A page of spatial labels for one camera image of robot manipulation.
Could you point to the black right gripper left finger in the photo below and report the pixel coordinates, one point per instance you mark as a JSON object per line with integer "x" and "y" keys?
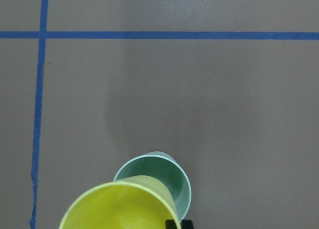
{"x": 170, "y": 224}

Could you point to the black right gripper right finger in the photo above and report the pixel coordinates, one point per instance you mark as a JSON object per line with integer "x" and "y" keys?
{"x": 187, "y": 224}

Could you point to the light green plastic cup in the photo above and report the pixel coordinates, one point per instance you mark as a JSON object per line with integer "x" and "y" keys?
{"x": 166, "y": 169}

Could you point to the yellow plastic cup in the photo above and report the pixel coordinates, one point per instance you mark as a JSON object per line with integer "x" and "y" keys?
{"x": 138, "y": 202}

